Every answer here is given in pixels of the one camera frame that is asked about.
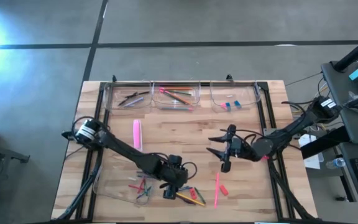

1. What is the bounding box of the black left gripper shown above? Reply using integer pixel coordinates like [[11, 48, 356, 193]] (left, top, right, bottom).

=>
[[162, 154, 188, 200]]

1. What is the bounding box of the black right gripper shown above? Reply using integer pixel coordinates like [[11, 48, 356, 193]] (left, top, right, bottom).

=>
[[206, 124, 255, 174]]

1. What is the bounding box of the green crayon white print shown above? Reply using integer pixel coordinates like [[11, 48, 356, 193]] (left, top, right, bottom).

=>
[[194, 187, 207, 205]]

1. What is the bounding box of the blue pencil pink eraser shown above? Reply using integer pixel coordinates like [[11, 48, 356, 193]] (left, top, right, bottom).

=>
[[160, 106, 196, 112]]

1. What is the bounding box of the orange pencil pink eraser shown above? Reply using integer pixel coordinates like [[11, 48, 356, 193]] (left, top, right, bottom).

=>
[[158, 86, 194, 91], [159, 89, 193, 106]]

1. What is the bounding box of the light grey pen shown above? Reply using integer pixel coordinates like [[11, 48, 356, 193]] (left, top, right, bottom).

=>
[[122, 96, 145, 109]]

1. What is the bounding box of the black pen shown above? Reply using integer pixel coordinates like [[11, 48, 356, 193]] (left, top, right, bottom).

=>
[[118, 92, 139, 107], [125, 90, 151, 98]]

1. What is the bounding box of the yellow pencil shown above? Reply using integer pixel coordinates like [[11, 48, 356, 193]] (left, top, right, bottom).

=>
[[175, 192, 206, 207]]

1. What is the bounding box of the clear plastic bin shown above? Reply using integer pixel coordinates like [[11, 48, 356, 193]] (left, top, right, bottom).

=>
[[103, 81, 154, 113], [150, 80, 201, 112], [209, 80, 262, 113], [92, 155, 157, 206]]

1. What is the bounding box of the green pencil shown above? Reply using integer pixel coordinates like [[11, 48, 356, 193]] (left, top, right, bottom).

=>
[[166, 90, 193, 96]]

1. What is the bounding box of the white paper sheet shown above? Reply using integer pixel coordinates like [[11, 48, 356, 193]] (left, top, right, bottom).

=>
[[298, 133, 325, 170]]

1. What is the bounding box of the black desk support beam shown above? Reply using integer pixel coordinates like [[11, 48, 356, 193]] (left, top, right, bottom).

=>
[[300, 125, 351, 160]]

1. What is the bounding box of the clear water bottle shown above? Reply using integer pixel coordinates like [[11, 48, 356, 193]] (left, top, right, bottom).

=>
[[325, 157, 347, 170]]

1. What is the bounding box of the grey side desk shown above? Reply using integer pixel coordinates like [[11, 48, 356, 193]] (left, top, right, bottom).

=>
[[320, 60, 358, 223]]

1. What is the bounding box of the black monitor pole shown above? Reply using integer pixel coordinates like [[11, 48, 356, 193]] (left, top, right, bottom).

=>
[[333, 29, 358, 73]]

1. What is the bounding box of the grey metal stand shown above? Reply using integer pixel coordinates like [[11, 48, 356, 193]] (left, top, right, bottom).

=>
[[0, 139, 30, 224]]

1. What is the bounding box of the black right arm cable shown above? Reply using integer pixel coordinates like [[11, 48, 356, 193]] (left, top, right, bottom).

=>
[[219, 128, 264, 147]]

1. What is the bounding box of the black aluminium frame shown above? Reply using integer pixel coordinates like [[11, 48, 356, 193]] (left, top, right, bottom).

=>
[[50, 74, 323, 223]]

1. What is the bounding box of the yellow cable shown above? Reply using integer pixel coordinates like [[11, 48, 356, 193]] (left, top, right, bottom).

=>
[[315, 84, 329, 98]]

